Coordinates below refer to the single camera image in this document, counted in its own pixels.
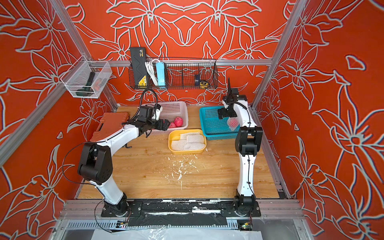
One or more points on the netted apple bottom hidden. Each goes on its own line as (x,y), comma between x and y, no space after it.
(232,123)

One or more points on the light blue power bank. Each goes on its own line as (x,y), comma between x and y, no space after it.
(160,68)

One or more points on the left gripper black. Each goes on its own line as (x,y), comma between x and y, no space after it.
(165,125)

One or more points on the pink plastic basket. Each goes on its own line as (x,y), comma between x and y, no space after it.
(170,111)

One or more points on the clear acrylic wall box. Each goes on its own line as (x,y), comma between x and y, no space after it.
(77,75)

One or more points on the black wire wall basket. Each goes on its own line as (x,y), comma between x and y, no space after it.
(182,73)

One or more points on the foam net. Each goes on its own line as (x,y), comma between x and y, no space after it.
(190,136)
(184,145)

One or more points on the orange tool case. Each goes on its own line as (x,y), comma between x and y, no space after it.
(110,124)

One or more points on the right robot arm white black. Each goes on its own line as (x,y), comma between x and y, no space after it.
(247,144)

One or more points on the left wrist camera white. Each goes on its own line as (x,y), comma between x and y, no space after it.
(157,111)

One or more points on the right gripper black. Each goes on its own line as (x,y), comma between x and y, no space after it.
(225,114)

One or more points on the teal plastic basket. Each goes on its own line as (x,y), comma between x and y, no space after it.
(213,128)

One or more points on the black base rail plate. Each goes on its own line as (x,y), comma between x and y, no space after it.
(209,213)

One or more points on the dark green tool in box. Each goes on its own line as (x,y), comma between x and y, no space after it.
(86,90)

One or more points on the yellow plastic tray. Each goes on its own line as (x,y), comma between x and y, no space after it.
(190,141)

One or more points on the black yellow device box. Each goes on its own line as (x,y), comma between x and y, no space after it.
(138,74)

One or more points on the small tape measure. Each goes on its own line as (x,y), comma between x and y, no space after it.
(204,84)

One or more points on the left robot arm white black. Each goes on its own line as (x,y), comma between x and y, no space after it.
(96,167)

